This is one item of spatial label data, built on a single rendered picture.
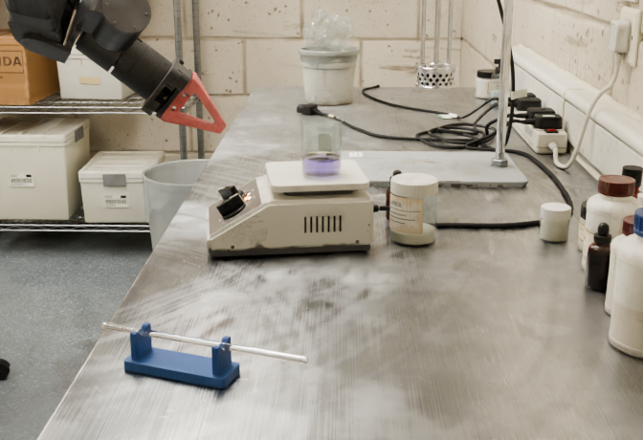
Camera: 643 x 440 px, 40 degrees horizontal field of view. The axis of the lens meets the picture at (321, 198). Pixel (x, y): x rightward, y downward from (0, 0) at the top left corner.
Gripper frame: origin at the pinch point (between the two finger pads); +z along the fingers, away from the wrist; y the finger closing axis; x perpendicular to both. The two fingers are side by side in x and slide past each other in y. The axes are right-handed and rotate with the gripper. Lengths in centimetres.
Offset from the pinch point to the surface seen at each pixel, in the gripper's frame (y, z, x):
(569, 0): 61, 48, -52
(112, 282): 173, 28, 95
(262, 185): -3.4, 8.6, 2.1
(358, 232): -11.7, 19.7, -1.7
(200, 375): -42.8, 6.2, 10.9
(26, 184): 204, -14, 94
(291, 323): -31.0, 13.7, 6.3
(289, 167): -2.9, 10.0, -1.6
